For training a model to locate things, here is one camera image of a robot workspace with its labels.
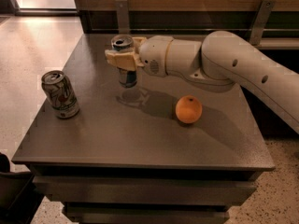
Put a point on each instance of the blue silver redbull can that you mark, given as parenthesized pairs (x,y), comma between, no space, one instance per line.
(126,78)

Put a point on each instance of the orange fruit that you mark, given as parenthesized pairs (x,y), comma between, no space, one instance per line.
(188,109)

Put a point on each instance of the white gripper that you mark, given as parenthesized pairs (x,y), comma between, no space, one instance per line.
(154,55)

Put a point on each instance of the grey drawer cabinet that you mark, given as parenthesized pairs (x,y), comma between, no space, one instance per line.
(125,158)

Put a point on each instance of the metal wall bracket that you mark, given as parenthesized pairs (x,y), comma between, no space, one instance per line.
(260,20)
(122,12)

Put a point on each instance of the right metal wall bracket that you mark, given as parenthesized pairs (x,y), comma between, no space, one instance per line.
(260,20)

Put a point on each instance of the dark chair corner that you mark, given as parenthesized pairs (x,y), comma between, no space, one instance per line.
(19,197)

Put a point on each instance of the silver green 7up can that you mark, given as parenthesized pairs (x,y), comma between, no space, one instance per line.
(60,94)

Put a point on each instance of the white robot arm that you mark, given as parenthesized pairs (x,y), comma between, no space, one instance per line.
(216,63)

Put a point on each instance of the left metal wall bracket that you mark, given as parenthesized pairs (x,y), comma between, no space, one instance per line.
(122,12)

